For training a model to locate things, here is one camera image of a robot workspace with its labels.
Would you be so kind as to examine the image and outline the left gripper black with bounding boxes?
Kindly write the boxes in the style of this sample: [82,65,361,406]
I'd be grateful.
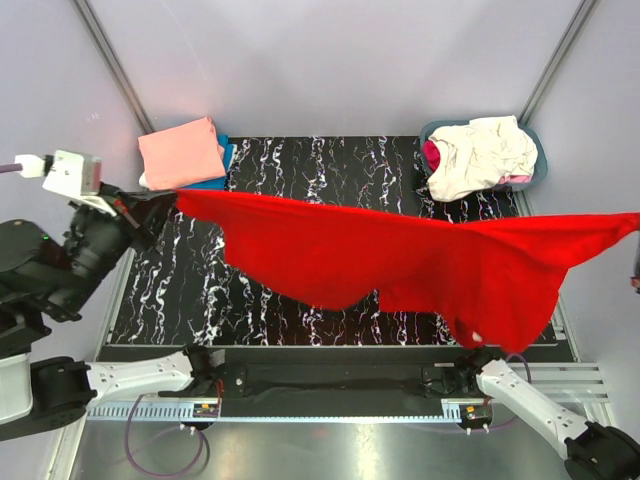
[50,180,181,316]

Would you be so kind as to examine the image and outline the red t shirt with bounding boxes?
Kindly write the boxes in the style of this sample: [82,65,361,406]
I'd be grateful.
[177,190,639,353]

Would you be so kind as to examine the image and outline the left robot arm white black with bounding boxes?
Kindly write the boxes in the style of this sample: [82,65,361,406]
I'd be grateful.
[1,184,222,440]

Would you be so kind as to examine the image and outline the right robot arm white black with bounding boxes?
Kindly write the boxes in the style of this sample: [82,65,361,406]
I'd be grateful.
[453,349,639,480]

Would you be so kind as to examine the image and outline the folded white t shirt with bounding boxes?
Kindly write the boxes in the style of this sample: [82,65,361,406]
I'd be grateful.
[139,173,151,190]

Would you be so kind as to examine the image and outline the black marbled table mat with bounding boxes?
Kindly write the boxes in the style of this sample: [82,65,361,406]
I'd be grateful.
[108,136,518,346]

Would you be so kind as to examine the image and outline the folded pink t shirt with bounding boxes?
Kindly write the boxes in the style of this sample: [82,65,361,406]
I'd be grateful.
[138,117,225,190]

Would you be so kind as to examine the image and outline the folded blue t shirt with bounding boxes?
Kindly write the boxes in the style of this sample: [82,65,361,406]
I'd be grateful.
[190,135,236,191]

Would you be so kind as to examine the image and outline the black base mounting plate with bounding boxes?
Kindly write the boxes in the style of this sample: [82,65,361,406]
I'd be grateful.
[159,344,514,400]

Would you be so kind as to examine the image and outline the magenta garment in basket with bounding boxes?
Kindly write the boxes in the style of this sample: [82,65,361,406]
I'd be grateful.
[423,140,441,172]

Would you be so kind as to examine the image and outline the cream crumpled t shirt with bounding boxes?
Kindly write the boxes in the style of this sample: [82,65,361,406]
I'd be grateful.
[427,115,539,203]

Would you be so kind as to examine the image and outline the pink garment in basket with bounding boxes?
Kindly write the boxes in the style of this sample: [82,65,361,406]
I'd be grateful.
[499,175,532,185]

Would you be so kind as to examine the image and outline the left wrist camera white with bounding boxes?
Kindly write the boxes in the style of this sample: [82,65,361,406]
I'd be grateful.
[14,150,116,217]

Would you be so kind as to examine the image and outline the left aluminium corner post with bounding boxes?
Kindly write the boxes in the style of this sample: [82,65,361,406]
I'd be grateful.
[69,0,154,134]

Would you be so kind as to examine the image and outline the aluminium corner post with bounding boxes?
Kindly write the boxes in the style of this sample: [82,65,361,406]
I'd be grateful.
[69,0,154,134]
[519,0,600,123]

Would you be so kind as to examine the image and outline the slotted cable duct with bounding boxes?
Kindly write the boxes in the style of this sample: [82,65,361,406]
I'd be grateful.
[88,399,462,424]

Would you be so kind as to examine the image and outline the aluminium frame rail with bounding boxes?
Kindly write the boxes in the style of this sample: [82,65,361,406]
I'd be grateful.
[529,363,609,403]

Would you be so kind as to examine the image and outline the right aluminium corner post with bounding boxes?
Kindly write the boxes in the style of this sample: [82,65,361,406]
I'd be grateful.
[519,0,600,123]

